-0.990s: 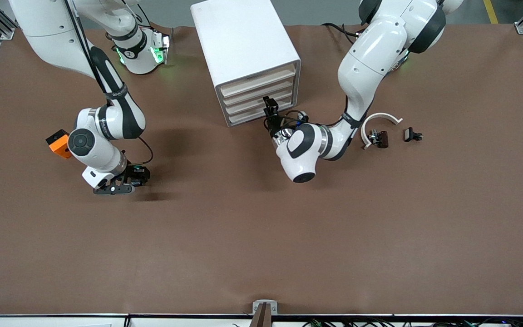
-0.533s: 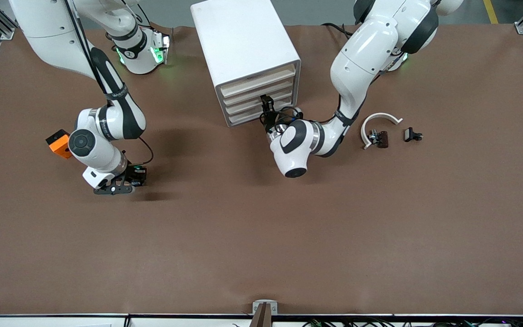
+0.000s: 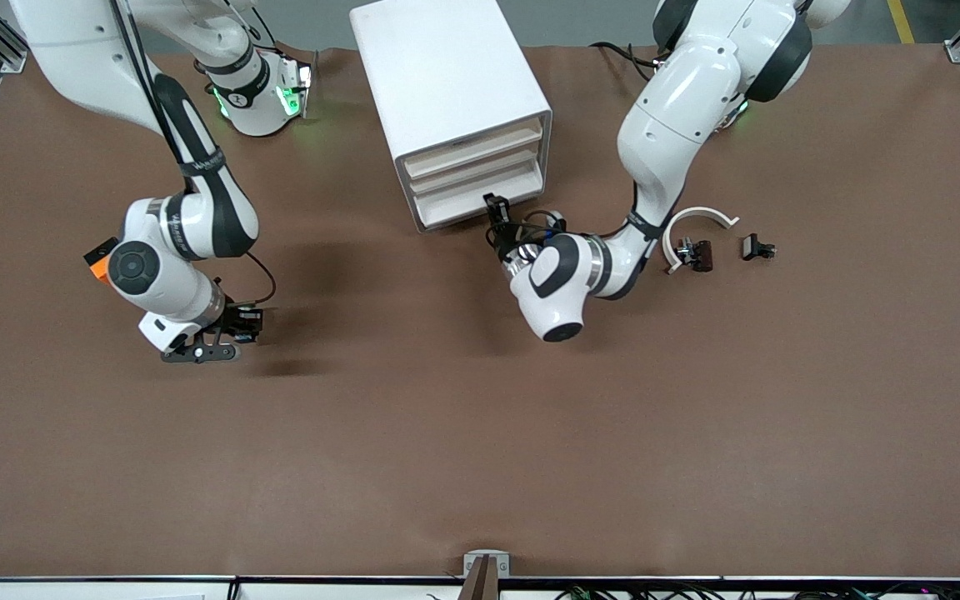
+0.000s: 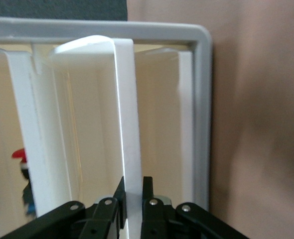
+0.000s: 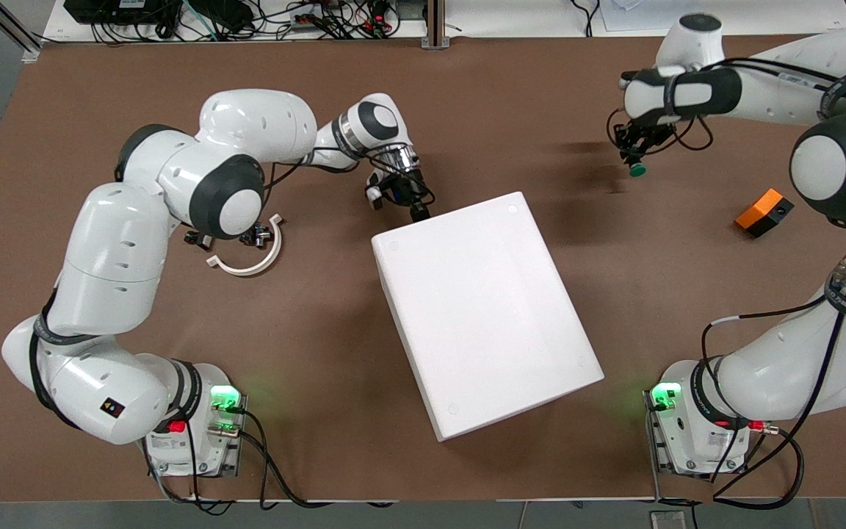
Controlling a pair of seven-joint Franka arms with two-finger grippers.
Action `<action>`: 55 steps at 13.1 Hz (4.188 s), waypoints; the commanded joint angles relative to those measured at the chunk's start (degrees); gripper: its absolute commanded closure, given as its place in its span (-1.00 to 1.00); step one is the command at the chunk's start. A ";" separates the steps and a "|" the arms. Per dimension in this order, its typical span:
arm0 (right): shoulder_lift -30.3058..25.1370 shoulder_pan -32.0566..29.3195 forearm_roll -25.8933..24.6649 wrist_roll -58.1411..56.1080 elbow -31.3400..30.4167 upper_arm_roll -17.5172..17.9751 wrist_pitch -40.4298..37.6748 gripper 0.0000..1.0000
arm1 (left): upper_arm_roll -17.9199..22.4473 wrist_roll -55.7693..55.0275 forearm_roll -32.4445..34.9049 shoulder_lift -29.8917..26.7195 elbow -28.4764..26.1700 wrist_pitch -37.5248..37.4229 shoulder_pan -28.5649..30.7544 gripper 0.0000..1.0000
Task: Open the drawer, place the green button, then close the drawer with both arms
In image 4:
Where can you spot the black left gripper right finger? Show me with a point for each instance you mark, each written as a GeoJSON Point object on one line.
{"type": "Point", "coordinates": [187, 221]}

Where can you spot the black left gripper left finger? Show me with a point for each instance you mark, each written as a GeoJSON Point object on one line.
{"type": "Point", "coordinates": [62, 219]}

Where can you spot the white plastic drawer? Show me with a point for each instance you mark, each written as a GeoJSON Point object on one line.
{"type": "Point", "coordinates": [25, 99]}
{"type": "Point", "coordinates": [127, 112]}

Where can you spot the white drawer cabinet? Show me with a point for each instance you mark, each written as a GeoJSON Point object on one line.
{"type": "Point", "coordinates": [162, 30]}

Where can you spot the red and blue object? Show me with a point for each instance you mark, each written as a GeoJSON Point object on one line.
{"type": "Point", "coordinates": [18, 154]}

